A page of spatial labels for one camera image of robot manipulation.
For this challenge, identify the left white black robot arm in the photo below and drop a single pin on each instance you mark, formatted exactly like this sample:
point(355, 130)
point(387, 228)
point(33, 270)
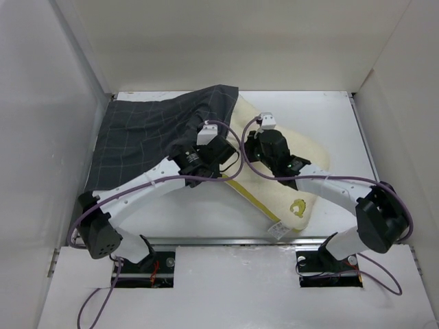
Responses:
point(100, 226)

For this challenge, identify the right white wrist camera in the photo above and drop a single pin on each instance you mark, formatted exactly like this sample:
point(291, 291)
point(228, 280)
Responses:
point(266, 121)

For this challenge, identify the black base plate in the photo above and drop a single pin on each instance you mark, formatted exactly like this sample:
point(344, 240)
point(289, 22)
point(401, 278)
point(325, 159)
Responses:
point(314, 273)
point(158, 275)

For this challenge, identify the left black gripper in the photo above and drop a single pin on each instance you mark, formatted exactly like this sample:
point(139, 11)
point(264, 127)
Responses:
point(217, 172)

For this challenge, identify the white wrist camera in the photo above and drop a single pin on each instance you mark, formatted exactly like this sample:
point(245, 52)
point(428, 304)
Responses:
point(266, 121)
point(206, 134)

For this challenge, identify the white pillow care label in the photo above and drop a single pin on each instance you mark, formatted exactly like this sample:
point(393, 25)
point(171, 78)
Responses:
point(278, 230)

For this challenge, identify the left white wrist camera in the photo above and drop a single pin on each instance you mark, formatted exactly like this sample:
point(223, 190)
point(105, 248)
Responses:
point(206, 134)

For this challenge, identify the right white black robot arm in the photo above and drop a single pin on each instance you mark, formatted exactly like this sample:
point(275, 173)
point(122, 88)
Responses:
point(381, 218)

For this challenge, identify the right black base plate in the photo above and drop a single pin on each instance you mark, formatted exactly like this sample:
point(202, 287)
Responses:
point(314, 273)

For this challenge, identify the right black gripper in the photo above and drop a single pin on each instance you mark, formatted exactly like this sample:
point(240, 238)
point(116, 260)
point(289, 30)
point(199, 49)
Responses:
point(249, 144)

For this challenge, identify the aluminium front rail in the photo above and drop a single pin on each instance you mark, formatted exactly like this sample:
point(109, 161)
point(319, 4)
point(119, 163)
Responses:
point(186, 241)

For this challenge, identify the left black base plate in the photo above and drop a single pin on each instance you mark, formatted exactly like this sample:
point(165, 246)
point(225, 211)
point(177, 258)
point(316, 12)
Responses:
point(158, 275)

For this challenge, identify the dark grey checked pillowcase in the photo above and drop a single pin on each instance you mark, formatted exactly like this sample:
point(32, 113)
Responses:
point(136, 135)

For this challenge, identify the cream yellow-edged pillow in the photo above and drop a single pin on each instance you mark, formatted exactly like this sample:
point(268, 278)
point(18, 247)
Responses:
point(276, 201)

